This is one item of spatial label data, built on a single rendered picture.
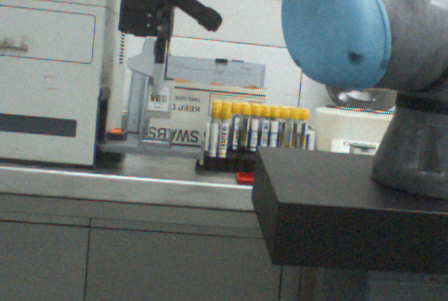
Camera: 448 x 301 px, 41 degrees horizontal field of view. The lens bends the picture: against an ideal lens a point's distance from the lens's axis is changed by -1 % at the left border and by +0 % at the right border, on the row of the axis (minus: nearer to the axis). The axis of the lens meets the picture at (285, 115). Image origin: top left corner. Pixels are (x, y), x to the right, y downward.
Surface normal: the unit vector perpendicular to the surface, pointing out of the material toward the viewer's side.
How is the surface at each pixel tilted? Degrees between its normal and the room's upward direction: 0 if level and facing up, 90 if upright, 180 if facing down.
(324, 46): 99
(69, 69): 90
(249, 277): 90
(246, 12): 90
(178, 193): 90
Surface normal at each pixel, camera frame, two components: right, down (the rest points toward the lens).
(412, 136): -0.64, -0.29
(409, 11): 0.59, -0.06
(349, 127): -0.04, 0.05
